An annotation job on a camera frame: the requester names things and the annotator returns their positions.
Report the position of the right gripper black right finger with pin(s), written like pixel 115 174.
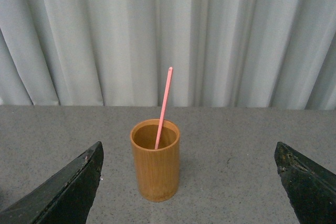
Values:
pixel 309 186

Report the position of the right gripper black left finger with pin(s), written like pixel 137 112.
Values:
pixel 66 197

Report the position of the bamboo chopstick holder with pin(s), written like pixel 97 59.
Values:
pixel 157 170

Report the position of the pink chopstick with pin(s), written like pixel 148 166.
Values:
pixel 164 105

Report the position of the white pleated curtain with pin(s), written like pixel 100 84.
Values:
pixel 245 53

